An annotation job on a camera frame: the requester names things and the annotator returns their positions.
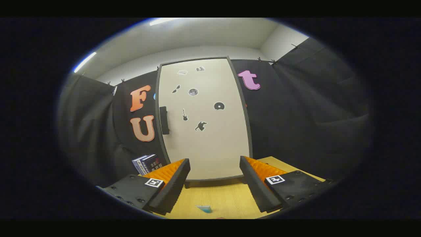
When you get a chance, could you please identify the black backdrop cloth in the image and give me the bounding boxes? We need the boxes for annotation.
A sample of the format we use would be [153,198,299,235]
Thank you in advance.
[58,36,374,188]

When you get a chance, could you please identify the dark blue book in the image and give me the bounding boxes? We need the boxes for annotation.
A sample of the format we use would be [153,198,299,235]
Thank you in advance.
[141,154,167,174]

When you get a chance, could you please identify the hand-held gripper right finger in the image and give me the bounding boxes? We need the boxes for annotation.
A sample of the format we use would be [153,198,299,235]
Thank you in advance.
[239,156,336,213]

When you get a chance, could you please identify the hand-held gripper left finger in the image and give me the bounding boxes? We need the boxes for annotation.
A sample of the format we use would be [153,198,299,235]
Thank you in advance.
[99,158,191,216]

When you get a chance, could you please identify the light blue book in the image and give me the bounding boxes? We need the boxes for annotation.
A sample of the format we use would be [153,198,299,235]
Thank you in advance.
[132,155,148,175]

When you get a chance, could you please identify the black door handle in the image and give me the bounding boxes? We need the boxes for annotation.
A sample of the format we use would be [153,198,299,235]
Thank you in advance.
[160,106,170,135]

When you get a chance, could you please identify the grey cabinet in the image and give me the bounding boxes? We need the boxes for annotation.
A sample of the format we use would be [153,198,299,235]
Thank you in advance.
[154,56,253,189]

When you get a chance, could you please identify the white cabinet door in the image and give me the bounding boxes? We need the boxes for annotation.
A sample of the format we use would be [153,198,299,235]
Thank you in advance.
[159,58,250,180]

